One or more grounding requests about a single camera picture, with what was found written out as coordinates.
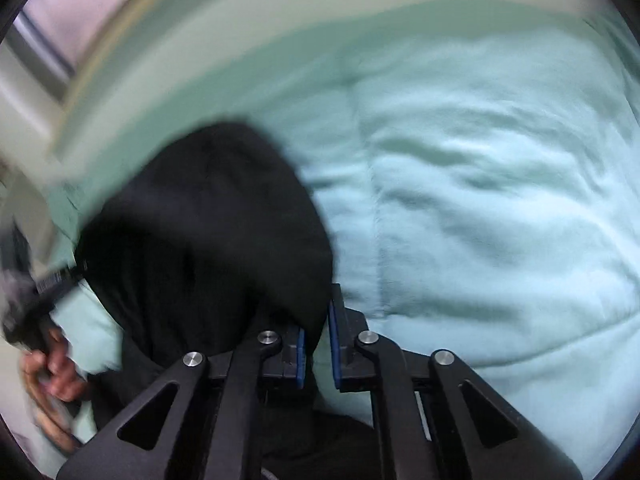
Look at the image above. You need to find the person's left forearm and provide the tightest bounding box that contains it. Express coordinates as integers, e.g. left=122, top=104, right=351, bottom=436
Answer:
left=24, top=385, right=83, bottom=455

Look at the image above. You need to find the wooden window sill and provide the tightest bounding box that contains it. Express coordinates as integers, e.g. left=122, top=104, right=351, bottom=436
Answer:
left=50, top=0, right=606, bottom=171

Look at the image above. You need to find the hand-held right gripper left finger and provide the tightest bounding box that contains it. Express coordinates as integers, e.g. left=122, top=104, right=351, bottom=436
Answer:
left=56, top=325, right=307, bottom=480

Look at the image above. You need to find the mint green quilt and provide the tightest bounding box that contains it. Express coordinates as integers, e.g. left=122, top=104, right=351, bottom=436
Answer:
left=30, top=0, right=640, bottom=480

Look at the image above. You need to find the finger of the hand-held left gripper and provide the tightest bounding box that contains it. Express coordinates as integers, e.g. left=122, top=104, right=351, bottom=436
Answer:
left=35, top=260, right=90, bottom=297

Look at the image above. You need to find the person's left hand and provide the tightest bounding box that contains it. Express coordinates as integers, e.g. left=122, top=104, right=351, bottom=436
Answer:
left=20, top=329, right=90, bottom=403

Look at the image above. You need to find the black garment with white piping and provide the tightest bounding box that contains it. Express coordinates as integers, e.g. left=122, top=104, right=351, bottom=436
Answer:
left=75, top=121, right=382, bottom=480

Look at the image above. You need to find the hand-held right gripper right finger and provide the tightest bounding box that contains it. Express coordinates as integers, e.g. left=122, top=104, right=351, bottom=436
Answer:
left=327, top=284, right=585, bottom=480

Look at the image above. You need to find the dark framed window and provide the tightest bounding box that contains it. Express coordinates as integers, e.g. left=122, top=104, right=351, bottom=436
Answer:
left=10, top=0, right=168, bottom=93

